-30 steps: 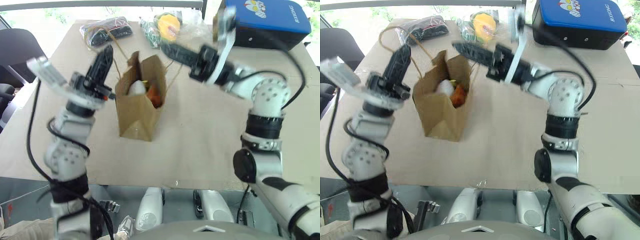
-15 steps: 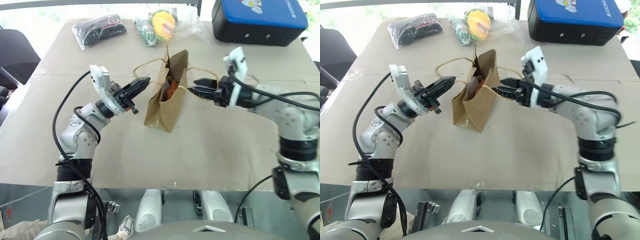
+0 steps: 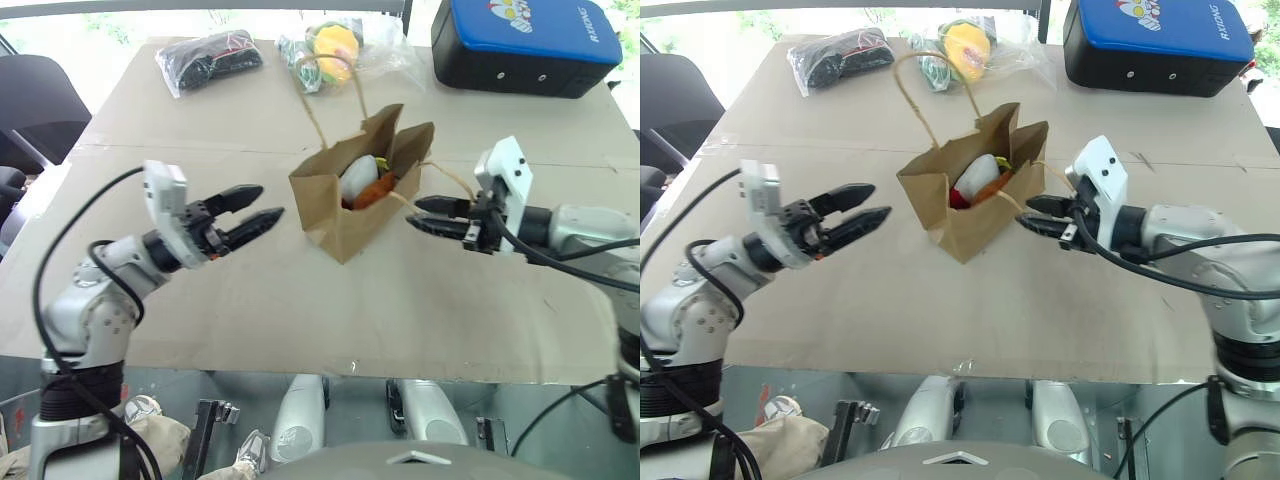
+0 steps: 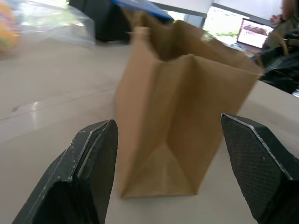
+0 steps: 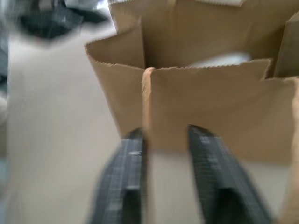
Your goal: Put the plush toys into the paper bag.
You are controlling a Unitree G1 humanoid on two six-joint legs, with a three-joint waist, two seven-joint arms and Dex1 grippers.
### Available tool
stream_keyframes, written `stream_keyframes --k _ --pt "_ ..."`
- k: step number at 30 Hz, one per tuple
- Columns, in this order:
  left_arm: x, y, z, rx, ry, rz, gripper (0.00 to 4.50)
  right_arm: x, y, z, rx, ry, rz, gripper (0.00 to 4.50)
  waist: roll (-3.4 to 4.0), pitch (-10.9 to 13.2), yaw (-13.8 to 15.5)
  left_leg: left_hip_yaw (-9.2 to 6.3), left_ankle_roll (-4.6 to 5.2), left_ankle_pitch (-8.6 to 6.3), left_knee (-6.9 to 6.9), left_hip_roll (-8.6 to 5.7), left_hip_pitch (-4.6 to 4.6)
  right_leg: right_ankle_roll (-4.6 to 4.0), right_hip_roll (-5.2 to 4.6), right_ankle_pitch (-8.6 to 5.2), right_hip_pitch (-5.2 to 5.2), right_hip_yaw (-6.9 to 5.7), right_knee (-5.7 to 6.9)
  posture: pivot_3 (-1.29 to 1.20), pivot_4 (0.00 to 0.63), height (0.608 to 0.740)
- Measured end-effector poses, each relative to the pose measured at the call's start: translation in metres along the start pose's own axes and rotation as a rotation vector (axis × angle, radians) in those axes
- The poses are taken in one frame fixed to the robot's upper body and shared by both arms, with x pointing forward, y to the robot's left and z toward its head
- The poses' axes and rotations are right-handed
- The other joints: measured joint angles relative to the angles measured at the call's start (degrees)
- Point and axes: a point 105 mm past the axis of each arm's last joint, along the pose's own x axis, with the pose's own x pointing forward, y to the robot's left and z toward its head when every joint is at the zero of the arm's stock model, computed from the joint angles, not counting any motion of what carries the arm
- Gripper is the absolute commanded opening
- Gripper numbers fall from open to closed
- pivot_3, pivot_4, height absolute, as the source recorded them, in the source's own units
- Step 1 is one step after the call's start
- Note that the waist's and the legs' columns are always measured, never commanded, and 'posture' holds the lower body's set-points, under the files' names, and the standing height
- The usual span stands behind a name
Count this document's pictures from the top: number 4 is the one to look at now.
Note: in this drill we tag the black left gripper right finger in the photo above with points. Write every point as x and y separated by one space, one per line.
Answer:
261 172

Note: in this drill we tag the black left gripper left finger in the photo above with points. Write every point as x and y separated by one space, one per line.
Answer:
77 182

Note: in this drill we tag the brown paper bag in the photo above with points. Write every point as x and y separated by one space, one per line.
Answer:
172 116

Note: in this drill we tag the clear plastic bag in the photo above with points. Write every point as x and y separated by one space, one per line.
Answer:
58 22

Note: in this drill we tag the yellow plush toy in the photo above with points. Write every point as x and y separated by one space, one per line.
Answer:
7 32

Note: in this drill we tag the black chair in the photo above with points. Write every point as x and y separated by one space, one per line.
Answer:
281 66

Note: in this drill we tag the open laptop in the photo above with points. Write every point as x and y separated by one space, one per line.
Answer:
253 33

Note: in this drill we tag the seated person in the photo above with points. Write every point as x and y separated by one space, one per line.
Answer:
281 25

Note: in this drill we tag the black box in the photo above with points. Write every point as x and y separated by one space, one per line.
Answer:
105 19

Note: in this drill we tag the blue flat board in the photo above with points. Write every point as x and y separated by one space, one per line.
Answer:
144 8

